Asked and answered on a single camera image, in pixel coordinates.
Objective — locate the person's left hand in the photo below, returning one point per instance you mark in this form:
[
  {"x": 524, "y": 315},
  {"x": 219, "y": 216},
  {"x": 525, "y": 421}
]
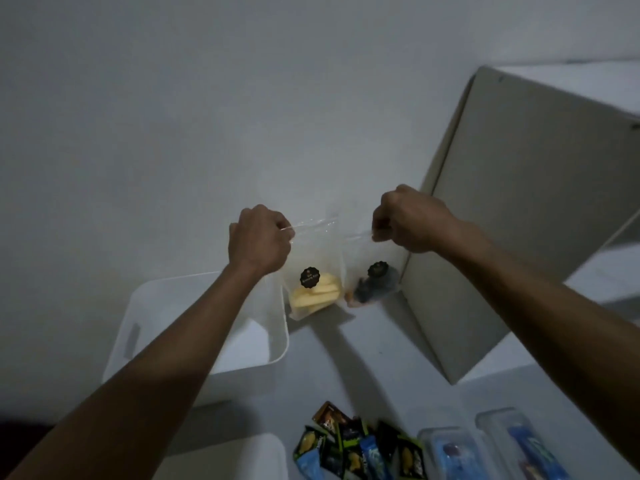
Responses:
[{"x": 255, "y": 242}]

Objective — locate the person's right hand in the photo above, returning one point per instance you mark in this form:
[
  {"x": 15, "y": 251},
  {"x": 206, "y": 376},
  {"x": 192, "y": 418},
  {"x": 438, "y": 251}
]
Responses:
[{"x": 415, "y": 222}]

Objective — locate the person's right fingers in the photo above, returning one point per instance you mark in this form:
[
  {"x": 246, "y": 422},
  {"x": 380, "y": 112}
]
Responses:
[{"x": 384, "y": 217}]

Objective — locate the person's left fingers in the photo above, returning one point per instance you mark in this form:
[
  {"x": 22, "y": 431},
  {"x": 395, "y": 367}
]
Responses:
[{"x": 286, "y": 233}]

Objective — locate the clear pouch of yellow chips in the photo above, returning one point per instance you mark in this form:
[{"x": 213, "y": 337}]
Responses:
[{"x": 315, "y": 294}]

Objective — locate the clear pouch of dark snacks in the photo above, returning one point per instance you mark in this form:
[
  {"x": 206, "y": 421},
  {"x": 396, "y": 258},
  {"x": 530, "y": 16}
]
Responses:
[{"x": 372, "y": 284}]

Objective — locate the person's right forearm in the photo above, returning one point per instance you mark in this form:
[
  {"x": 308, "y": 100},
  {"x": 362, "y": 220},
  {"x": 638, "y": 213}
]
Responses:
[{"x": 560, "y": 324}]

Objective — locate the person's left forearm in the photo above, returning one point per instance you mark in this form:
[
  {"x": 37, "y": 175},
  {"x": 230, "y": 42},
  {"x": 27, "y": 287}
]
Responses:
[{"x": 150, "y": 374}]

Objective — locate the white plastic storage bin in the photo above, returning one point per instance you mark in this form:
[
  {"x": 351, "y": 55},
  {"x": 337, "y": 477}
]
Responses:
[
  {"x": 225, "y": 459},
  {"x": 250, "y": 344}
]

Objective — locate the beige cabinet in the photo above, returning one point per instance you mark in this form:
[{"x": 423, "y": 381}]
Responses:
[{"x": 525, "y": 169}]

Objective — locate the pile of colourful snack packets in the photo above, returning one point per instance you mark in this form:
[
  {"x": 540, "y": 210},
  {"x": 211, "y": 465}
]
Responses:
[{"x": 350, "y": 449}]

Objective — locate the clear plastic lidded container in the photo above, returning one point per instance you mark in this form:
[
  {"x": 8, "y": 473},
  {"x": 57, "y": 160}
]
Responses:
[
  {"x": 450, "y": 457},
  {"x": 525, "y": 444}
]

